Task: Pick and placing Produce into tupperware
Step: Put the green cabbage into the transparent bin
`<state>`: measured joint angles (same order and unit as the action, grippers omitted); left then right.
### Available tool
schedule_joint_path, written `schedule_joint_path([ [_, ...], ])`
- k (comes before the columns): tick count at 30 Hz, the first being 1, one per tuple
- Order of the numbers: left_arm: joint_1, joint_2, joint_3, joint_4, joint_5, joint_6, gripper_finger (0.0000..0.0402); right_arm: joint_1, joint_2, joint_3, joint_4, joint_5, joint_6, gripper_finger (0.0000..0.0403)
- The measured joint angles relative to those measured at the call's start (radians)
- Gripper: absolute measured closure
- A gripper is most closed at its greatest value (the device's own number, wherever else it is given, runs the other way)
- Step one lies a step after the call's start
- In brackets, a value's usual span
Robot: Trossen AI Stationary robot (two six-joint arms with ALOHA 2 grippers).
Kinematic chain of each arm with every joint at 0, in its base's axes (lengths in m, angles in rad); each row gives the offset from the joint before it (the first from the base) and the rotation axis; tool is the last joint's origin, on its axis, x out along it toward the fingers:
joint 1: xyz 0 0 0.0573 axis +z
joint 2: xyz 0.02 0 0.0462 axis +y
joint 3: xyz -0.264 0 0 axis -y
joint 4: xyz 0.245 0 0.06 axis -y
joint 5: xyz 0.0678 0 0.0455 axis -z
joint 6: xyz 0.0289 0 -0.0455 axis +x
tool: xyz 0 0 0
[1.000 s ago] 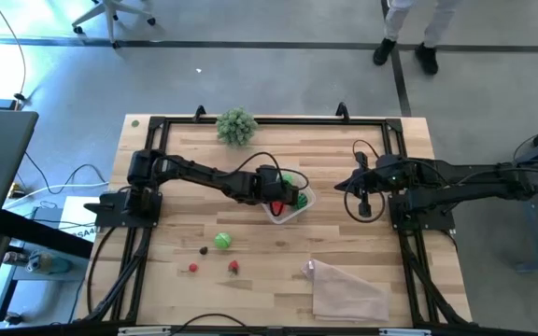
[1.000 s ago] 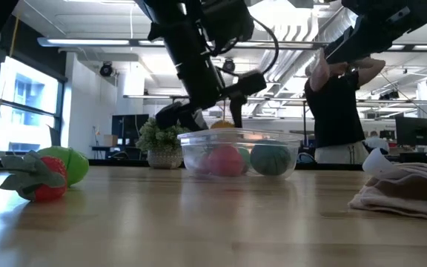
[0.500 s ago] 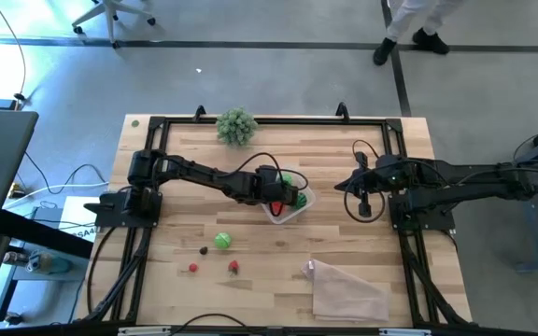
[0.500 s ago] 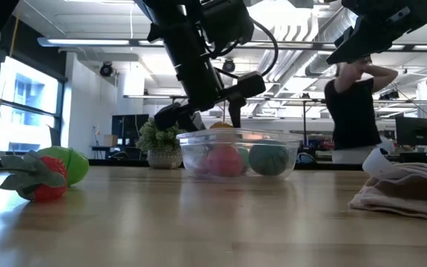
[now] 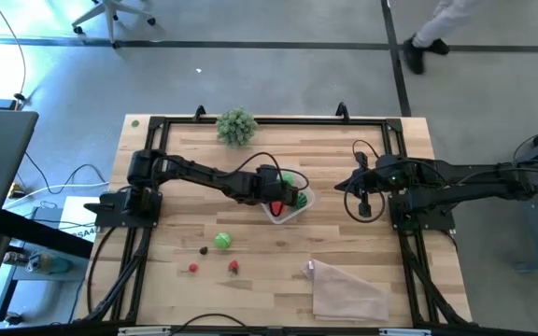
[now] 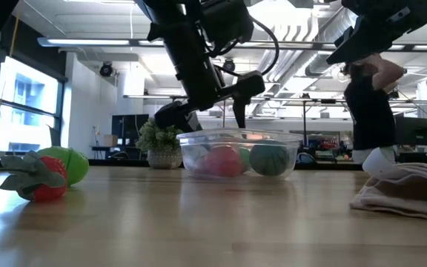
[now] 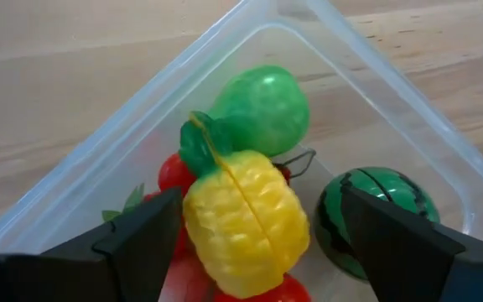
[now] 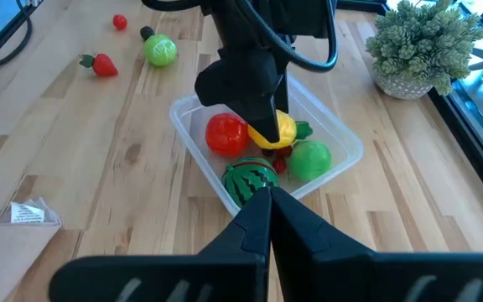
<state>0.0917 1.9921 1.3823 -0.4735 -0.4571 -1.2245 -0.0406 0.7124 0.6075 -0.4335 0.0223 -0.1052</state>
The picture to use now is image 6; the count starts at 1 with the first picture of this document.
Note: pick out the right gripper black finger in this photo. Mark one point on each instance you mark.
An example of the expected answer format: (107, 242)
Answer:
(350, 44)

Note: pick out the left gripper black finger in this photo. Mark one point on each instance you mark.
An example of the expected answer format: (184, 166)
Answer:
(240, 111)
(191, 124)

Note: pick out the clear plastic tupperware container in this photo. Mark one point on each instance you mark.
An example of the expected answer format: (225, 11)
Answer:
(240, 134)

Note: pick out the large red toy tomato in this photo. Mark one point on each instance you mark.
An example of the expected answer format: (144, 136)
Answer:
(222, 161)

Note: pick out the striped green toy watermelon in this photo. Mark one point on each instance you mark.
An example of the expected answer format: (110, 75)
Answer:
(269, 159)

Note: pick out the green toy apple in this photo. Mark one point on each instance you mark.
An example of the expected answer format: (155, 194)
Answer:
(76, 167)

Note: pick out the large red toy strawberry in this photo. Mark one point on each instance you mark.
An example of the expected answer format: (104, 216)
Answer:
(50, 181)

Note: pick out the artificial green potted plant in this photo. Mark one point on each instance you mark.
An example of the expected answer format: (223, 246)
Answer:
(158, 141)

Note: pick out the black computer monitor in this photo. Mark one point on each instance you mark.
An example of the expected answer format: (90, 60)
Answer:
(130, 126)
(415, 130)

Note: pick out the standing person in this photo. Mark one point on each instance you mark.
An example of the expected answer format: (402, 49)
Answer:
(369, 111)

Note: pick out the brown cardboard box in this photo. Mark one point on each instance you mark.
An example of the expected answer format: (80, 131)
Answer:
(110, 140)

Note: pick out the folded beige cloth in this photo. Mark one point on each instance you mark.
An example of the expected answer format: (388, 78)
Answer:
(402, 193)

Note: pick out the large office window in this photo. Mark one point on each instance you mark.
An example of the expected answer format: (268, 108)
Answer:
(24, 104)

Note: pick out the black ceiling camera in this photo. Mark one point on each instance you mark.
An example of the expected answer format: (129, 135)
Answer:
(228, 66)
(106, 69)

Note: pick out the black overhead rig frame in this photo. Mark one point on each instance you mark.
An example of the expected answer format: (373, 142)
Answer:
(328, 101)

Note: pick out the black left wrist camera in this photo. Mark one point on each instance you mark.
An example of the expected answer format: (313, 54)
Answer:
(228, 22)

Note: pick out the black aluminium table frame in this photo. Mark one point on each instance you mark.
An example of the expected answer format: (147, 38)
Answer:
(332, 165)

